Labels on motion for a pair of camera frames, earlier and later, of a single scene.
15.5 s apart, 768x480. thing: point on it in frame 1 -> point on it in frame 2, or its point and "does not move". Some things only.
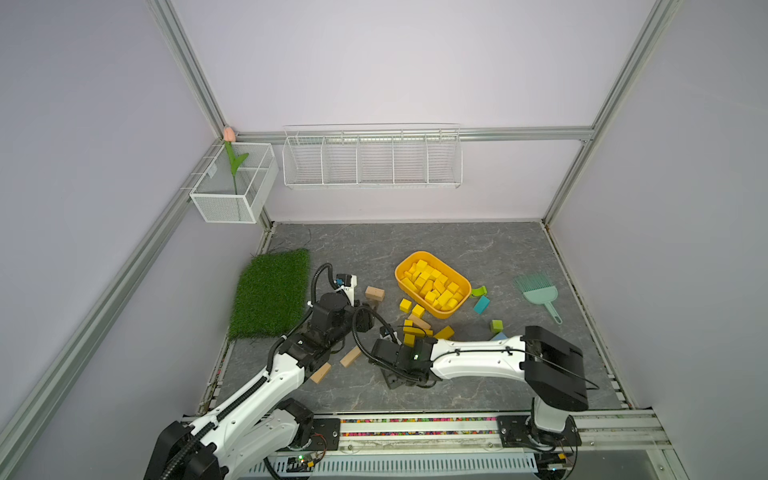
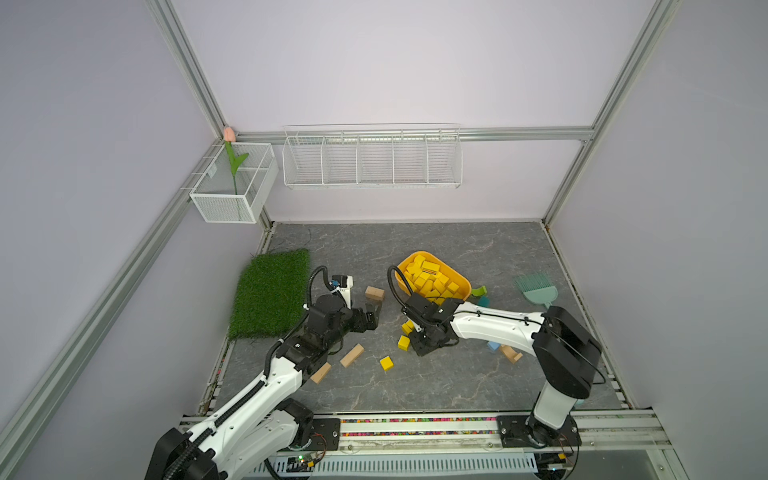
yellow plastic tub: (432, 284) does not move
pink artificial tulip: (236, 163) does not move
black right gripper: (389, 381) -> (417, 347)
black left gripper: (364, 318) does not move
